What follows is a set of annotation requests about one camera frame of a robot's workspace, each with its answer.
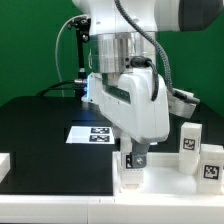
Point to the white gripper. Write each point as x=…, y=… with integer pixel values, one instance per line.
x=134, y=112

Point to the white square table top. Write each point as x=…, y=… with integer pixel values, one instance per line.
x=162, y=176

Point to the white left fence rail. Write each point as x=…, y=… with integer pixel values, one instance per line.
x=4, y=165

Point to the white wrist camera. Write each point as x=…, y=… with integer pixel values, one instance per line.
x=184, y=107

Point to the white front fence rail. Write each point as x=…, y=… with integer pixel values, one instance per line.
x=143, y=209

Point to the white fence rail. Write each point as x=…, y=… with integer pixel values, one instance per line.
x=143, y=209
x=4, y=165

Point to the white marker sheet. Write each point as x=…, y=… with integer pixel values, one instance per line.
x=90, y=135

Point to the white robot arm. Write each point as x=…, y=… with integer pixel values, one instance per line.
x=121, y=35

